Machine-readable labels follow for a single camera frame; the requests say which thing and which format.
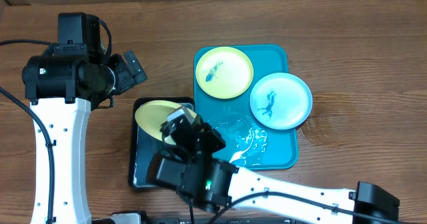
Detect black water tray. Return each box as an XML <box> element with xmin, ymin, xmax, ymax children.
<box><xmin>128</xmin><ymin>97</ymin><xmax>195</xmax><ymax>191</ymax></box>

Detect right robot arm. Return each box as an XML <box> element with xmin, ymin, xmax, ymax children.
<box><xmin>138</xmin><ymin>111</ymin><xmax>400</xmax><ymax>223</ymax></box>

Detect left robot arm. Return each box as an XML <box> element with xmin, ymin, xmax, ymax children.
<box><xmin>22</xmin><ymin>13</ymin><xmax>147</xmax><ymax>223</ymax></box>

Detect teal plastic tray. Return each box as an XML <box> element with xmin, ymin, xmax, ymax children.
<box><xmin>194</xmin><ymin>44</ymin><xmax>299</xmax><ymax>169</ymax></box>

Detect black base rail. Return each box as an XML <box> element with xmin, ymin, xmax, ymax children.
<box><xmin>89</xmin><ymin>210</ymin><xmax>321</xmax><ymax>224</ymax></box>

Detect yellow plate with blue stain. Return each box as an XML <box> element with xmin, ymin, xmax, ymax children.
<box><xmin>195</xmin><ymin>47</ymin><xmax>254</xmax><ymax>99</ymax></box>

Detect light blue plate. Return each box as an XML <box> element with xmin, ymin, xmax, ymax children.
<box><xmin>250</xmin><ymin>73</ymin><xmax>313</xmax><ymax>130</ymax></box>

